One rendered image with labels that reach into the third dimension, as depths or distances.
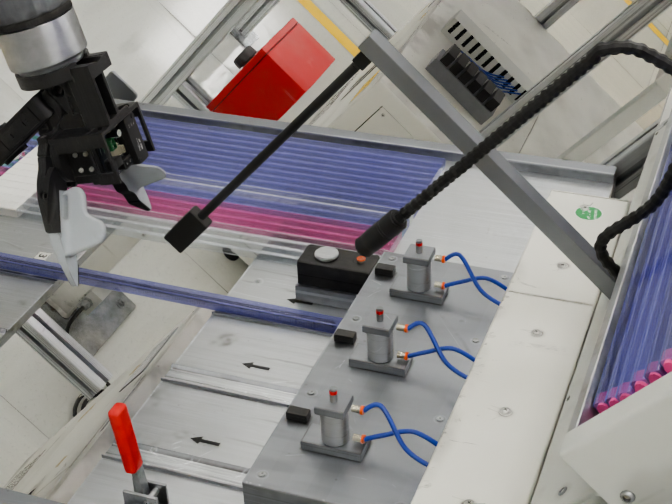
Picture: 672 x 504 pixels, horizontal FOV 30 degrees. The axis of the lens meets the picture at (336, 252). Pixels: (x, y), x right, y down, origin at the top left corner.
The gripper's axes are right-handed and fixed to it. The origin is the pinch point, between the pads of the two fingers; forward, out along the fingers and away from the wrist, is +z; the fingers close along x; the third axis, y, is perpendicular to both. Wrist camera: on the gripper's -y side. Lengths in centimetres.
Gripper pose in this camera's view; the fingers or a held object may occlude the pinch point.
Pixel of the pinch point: (108, 248)
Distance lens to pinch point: 127.8
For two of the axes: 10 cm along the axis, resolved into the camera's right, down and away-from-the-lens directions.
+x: 3.5, -5.1, 7.8
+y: 9.0, -0.6, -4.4
